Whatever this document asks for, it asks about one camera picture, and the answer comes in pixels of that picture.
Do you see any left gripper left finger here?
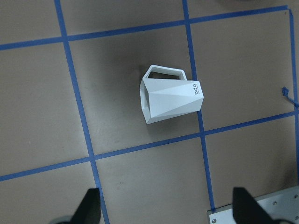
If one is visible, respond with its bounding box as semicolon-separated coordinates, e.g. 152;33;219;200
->
71;188;101;224

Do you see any white faceted cup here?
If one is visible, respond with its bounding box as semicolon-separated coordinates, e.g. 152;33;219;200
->
139;65;204;124

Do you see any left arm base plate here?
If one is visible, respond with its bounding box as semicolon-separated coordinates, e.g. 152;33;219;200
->
207;186;299;224

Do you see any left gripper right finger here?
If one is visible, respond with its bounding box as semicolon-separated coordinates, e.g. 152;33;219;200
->
232;187;279;224

